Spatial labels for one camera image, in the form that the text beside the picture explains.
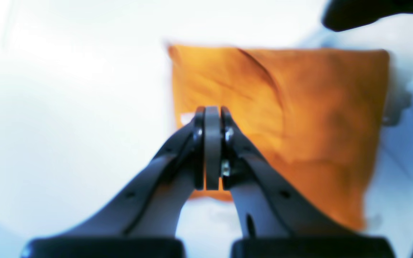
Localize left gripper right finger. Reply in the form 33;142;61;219
220;107;395;258

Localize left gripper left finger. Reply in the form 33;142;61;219
22;106;220;258

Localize orange t-shirt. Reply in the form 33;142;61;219
167;45;390;231

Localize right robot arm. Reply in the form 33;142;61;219
322;0;413;32

